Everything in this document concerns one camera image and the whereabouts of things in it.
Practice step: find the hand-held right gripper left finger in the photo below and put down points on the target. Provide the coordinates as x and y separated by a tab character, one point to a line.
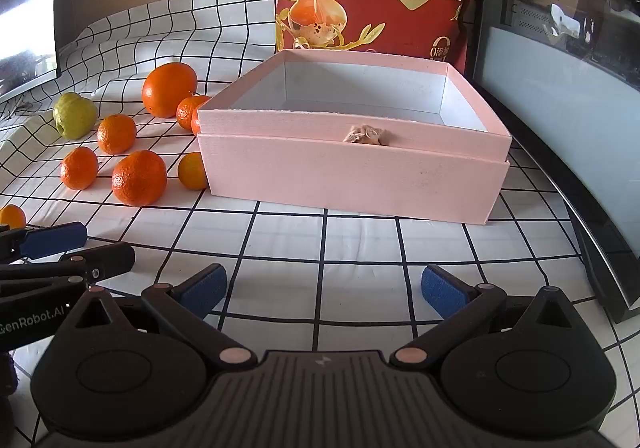
202	290

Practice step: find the pink cardboard box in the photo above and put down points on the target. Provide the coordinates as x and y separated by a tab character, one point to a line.
350	177

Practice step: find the white black checked tablecloth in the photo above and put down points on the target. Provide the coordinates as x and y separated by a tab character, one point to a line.
300	248

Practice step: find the red snack bag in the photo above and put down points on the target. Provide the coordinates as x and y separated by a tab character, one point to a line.
400	27

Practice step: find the black glass computer case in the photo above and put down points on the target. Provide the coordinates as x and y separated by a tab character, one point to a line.
550	77

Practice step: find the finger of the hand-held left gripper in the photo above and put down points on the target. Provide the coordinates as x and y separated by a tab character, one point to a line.
50	239
112	258

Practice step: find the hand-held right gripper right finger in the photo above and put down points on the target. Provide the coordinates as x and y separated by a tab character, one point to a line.
442	290

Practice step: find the black monitor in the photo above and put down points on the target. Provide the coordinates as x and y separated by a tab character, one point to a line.
25	27

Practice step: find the green guava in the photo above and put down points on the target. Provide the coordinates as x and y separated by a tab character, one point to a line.
75	115

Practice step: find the small orange mandarin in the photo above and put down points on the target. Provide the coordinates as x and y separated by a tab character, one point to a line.
139	177
190	111
79	167
116	133
12	216
191	171

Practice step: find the large orange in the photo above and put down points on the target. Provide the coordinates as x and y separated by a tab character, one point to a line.
169	89

